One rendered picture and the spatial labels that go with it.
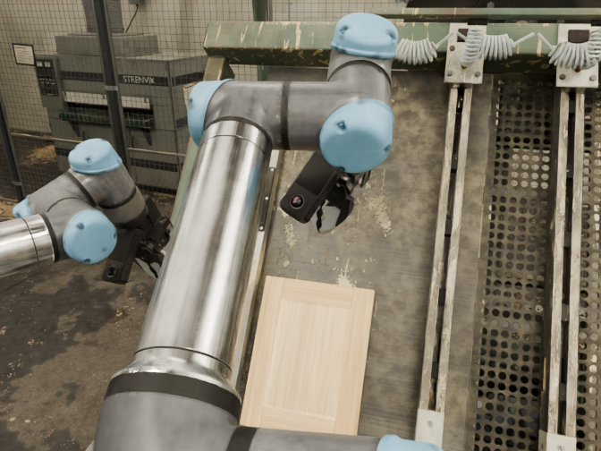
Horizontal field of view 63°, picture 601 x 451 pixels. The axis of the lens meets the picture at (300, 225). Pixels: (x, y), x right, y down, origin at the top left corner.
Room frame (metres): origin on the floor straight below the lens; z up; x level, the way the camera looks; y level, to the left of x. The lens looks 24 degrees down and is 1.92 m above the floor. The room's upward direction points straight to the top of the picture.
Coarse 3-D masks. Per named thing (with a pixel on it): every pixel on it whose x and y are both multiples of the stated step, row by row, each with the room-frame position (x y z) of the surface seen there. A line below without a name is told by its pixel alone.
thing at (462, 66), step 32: (480, 32) 1.34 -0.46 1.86; (448, 64) 1.44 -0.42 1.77; (480, 64) 1.42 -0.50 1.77; (448, 128) 1.36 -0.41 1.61; (448, 160) 1.30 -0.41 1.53; (448, 192) 1.27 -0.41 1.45; (448, 224) 1.19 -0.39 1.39; (448, 256) 1.16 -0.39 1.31; (448, 288) 1.08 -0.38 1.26; (448, 320) 1.03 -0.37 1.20; (448, 352) 0.98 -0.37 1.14
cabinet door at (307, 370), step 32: (288, 288) 1.20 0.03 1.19; (320, 288) 1.18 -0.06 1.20; (352, 288) 1.17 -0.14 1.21; (288, 320) 1.14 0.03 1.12; (320, 320) 1.13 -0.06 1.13; (352, 320) 1.11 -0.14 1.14; (256, 352) 1.10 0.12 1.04; (288, 352) 1.09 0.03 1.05; (320, 352) 1.07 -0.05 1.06; (352, 352) 1.06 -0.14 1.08; (256, 384) 1.05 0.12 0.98; (288, 384) 1.03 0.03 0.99; (320, 384) 1.02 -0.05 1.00; (352, 384) 1.01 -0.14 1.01; (256, 416) 0.99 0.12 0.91; (288, 416) 0.98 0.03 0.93; (320, 416) 0.97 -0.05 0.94; (352, 416) 0.96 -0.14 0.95
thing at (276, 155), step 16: (272, 160) 1.44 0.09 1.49; (272, 192) 1.38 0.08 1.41; (272, 208) 1.38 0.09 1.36; (256, 256) 1.26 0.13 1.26; (256, 272) 1.23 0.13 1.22; (256, 288) 1.22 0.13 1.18; (240, 336) 1.12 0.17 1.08; (240, 352) 1.09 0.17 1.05; (240, 368) 1.07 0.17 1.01; (240, 384) 1.06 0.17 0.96
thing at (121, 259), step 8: (120, 232) 0.87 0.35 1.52; (128, 232) 0.86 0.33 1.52; (136, 232) 0.86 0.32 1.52; (120, 240) 0.86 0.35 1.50; (128, 240) 0.85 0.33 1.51; (136, 240) 0.86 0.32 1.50; (120, 248) 0.85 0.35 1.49; (128, 248) 0.84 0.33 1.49; (136, 248) 0.86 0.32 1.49; (112, 256) 0.84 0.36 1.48; (120, 256) 0.83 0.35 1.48; (128, 256) 0.83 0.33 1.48; (112, 264) 0.83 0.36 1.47; (120, 264) 0.82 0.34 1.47; (128, 264) 0.83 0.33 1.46; (104, 272) 0.83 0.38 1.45; (112, 272) 0.81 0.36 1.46; (120, 272) 0.81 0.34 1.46; (128, 272) 0.83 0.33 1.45; (112, 280) 0.81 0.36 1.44; (120, 280) 0.81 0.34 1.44
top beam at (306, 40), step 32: (224, 32) 1.69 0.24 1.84; (256, 32) 1.66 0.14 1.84; (288, 32) 1.64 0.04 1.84; (320, 32) 1.61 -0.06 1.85; (416, 32) 1.54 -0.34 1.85; (448, 32) 1.52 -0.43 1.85; (512, 32) 1.48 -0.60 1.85; (544, 32) 1.46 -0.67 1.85; (256, 64) 1.71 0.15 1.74; (288, 64) 1.67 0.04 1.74; (320, 64) 1.64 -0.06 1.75; (416, 64) 1.55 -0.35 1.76; (512, 64) 1.47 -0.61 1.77; (544, 64) 1.45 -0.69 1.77
